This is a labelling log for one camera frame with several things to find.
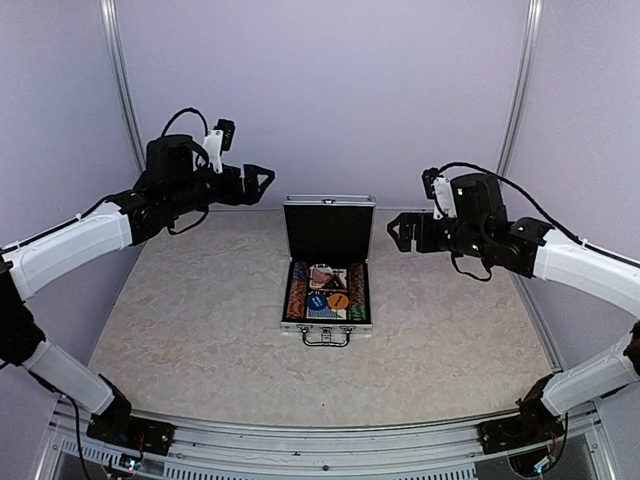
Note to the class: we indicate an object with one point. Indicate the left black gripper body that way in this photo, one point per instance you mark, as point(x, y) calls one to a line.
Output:
point(187, 194)

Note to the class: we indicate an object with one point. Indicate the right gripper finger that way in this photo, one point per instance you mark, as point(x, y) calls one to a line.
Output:
point(404, 221)
point(403, 237)

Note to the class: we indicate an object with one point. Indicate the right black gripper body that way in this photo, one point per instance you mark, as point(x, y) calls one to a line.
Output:
point(467, 238)

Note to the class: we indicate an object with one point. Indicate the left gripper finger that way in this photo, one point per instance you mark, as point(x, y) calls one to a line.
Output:
point(257, 174)
point(255, 187)

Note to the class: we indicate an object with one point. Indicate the aluminium poker case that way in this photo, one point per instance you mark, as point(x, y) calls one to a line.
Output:
point(335, 230)

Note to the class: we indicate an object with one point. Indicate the black triangular button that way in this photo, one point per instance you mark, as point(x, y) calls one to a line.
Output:
point(334, 283)

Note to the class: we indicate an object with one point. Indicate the red playing card deck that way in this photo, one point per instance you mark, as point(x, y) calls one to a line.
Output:
point(320, 273)

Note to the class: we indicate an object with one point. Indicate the orange round button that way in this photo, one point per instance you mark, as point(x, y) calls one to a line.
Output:
point(338, 301)

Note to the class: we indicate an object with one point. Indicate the blue playing card deck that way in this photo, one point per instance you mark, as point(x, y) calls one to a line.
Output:
point(326, 314)

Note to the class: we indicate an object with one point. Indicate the blue round button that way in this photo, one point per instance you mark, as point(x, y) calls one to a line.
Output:
point(317, 302)

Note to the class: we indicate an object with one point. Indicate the green poker chip stack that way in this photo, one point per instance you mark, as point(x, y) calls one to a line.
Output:
point(358, 313)

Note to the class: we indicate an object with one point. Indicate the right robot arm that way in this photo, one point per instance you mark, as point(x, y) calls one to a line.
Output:
point(534, 249)

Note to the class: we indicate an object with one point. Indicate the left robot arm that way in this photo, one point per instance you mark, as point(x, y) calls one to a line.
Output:
point(116, 222)

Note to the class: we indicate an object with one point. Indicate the right poker chip row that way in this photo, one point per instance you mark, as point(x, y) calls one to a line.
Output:
point(357, 290)

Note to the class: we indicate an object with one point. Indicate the poker chip row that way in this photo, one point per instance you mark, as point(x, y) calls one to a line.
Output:
point(357, 290)
point(297, 291)

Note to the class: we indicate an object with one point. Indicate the left poker chip row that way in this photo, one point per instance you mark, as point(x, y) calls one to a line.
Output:
point(297, 291)

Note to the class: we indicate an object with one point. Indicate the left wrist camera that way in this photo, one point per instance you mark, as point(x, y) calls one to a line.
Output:
point(172, 157)

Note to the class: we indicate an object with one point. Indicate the left aluminium frame post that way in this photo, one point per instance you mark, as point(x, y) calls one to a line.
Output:
point(115, 47)

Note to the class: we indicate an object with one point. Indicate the aluminium frame post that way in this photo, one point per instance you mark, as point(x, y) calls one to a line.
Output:
point(521, 86)
point(115, 47)

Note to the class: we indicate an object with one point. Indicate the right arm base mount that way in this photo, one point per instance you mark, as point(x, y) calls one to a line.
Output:
point(532, 424)

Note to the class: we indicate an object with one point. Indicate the right aluminium frame post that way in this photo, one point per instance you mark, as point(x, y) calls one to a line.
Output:
point(521, 86)

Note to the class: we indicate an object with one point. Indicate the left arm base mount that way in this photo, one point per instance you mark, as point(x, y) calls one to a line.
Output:
point(116, 425)

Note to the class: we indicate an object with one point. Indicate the front aluminium rail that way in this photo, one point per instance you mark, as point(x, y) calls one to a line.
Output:
point(200, 449)

